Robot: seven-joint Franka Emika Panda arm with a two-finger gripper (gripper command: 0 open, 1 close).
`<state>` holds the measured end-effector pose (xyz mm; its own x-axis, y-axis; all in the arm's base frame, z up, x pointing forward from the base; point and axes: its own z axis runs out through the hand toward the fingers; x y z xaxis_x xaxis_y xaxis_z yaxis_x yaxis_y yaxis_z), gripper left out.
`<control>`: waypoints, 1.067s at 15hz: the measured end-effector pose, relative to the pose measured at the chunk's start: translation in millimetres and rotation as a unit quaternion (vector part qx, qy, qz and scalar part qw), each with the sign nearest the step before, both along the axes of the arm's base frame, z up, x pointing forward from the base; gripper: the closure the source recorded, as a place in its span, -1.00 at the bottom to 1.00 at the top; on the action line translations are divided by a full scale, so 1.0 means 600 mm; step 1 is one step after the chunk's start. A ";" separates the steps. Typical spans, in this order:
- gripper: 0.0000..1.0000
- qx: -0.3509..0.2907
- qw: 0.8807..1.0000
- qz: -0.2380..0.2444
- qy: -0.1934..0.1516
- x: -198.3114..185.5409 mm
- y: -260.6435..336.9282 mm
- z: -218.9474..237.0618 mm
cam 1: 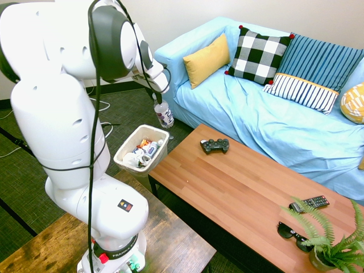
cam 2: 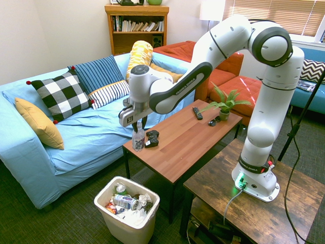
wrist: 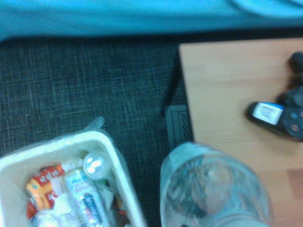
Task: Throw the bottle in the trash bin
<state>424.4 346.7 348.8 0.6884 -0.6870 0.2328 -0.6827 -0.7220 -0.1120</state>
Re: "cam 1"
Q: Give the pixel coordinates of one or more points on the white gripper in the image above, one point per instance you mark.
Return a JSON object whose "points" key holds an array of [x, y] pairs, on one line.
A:
{"points": [[159, 75]]}

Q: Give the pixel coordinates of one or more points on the clear plastic bottle purple label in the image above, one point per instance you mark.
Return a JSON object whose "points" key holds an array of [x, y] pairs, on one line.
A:
{"points": [[165, 115]]}

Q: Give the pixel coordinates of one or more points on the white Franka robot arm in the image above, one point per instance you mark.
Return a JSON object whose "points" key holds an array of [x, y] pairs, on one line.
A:
{"points": [[57, 113]]}

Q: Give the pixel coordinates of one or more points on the orange wrapper trash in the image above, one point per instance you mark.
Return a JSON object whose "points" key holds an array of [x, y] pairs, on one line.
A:
{"points": [[141, 143]]}

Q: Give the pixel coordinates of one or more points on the white plastic bottle trash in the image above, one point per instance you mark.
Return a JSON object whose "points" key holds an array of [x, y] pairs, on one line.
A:
{"points": [[152, 148]]}

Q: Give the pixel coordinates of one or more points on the crumpled white paper trash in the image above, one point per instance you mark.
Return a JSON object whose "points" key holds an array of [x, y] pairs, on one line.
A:
{"points": [[131, 159]]}

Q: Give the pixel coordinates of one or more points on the grey plastic trash bin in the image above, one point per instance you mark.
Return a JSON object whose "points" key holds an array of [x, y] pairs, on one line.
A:
{"points": [[155, 163]]}

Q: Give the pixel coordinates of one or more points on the plain yellow pillow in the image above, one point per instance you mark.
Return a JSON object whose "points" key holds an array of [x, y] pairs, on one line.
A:
{"points": [[206, 61]]}

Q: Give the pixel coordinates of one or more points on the black Sony game controller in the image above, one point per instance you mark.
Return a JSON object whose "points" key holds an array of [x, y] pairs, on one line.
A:
{"points": [[214, 145]]}

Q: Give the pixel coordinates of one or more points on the light blue covered sofa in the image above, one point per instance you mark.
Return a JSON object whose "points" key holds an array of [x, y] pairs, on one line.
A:
{"points": [[256, 122]]}

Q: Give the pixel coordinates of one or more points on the black white checkered pillow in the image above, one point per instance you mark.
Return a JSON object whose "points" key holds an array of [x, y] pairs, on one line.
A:
{"points": [[258, 55]]}

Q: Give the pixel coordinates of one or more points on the black tripod leg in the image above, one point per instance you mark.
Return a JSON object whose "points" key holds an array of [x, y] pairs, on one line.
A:
{"points": [[17, 140]]}

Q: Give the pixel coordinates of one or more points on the white navy striped pillow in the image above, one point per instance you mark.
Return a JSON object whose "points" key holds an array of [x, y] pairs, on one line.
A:
{"points": [[304, 92]]}

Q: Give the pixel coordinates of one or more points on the red round button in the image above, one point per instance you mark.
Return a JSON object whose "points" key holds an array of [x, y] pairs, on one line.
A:
{"points": [[103, 257]]}

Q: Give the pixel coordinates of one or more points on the blue striped pillow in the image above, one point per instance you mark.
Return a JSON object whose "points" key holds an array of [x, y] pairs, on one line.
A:
{"points": [[321, 61]]}

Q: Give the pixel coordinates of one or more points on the black TV remote control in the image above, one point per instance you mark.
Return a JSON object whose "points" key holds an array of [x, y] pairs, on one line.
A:
{"points": [[311, 202]]}

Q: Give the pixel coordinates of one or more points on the black sunglasses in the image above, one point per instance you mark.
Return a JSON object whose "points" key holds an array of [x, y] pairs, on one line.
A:
{"points": [[287, 231]]}

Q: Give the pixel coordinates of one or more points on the yellow white patterned pillow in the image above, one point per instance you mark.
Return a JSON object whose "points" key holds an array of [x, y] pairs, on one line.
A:
{"points": [[354, 103]]}

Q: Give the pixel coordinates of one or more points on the tan cushion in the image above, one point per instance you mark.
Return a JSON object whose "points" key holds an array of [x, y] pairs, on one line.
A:
{"points": [[361, 163]]}

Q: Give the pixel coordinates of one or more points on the green plant pot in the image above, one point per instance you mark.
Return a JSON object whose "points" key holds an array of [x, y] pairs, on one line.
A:
{"points": [[318, 261]]}

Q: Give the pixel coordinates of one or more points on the green fern plant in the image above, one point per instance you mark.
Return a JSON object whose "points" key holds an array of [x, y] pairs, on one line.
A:
{"points": [[338, 250]]}

